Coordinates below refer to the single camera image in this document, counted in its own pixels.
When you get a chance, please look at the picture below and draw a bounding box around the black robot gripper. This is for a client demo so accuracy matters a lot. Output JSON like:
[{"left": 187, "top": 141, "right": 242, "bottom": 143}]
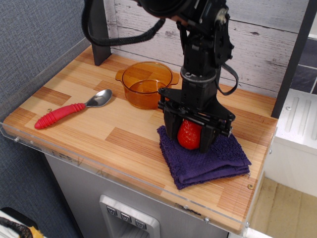
[{"left": 158, "top": 74, "right": 235, "bottom": 153}]

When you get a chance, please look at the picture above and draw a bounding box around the silver dispenser button panel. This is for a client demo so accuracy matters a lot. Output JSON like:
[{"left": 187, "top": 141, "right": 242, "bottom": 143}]
[{"left": 99, "top": 195, "right": 161, "bottom": 238}]

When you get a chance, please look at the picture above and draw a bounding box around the red handled metal spoon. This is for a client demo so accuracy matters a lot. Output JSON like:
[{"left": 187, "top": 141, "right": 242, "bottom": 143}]
[{"left": 34, "top": 89, "right": 112, "bottom": 129}]

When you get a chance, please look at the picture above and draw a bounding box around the yellow object bottom left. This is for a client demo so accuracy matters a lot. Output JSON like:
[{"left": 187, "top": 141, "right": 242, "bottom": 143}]
[{"left": 29, "top": 227, "right": 45, "bottom": 238}]

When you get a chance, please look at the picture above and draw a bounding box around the black braided cable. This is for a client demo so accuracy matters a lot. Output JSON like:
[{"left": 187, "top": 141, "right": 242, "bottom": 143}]
[{"left": 81, "top": 0, "right": 166, "bottom": 47}]

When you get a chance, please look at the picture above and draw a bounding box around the folded purple towel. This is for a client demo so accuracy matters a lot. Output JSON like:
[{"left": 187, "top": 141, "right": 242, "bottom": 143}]
[{"left": 157, "top": 125, "right": 252, "bottom": 190}]

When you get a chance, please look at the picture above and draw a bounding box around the dark grey left post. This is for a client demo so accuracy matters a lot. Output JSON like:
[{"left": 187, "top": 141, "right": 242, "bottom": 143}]
[{"left": 82, "top": 0, "right": 111, "bottom": 65}]

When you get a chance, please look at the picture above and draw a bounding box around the red plastic strawberry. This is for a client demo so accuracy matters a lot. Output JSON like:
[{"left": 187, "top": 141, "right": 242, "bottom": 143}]
[{"left": 177, "top": 120, "right": 202, "bottom": 150}]

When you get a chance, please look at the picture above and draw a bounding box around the orange transparent glass pot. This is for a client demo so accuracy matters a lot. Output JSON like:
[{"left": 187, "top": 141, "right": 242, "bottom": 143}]
[{"left": 115, "top": 61, "right": 179, "bottom": 110}]

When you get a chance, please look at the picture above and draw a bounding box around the dark grey post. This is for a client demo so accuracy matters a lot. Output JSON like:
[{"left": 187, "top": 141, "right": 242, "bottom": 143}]
[
  {"left": 271, "top": 0, "right": 317, "bottom": 119},
  {"left": 82, "top": 0, "right": 111, "bottom": 65}
]

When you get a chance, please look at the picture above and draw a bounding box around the grey toy fridge cabinet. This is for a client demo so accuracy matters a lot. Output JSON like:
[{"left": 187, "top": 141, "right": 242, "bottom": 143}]
[{"left": 46, "top": 155, "right": 228, "bottom": 238}]

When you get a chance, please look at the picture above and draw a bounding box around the dark grey right post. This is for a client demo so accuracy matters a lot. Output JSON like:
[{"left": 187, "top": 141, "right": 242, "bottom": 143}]
[{"left": 271, "top": 0, "right": 317, "bottom": 119}]

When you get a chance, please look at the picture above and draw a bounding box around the clear acrylic edge guard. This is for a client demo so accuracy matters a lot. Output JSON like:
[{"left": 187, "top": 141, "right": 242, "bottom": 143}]
[{"left": 4, "top": 36, "right": 277, "bottom": 234}]

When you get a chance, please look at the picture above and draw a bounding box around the white toy sink unit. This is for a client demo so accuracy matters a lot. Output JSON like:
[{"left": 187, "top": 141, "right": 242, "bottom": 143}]
[{"left": 264, "top": 89, "right": 317, "bottom": 196}]

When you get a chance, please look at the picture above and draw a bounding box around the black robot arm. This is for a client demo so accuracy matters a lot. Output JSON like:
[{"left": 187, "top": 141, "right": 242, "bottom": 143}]
[{"left": 139, "top": 0, "right": 235, "bottom": 153}]

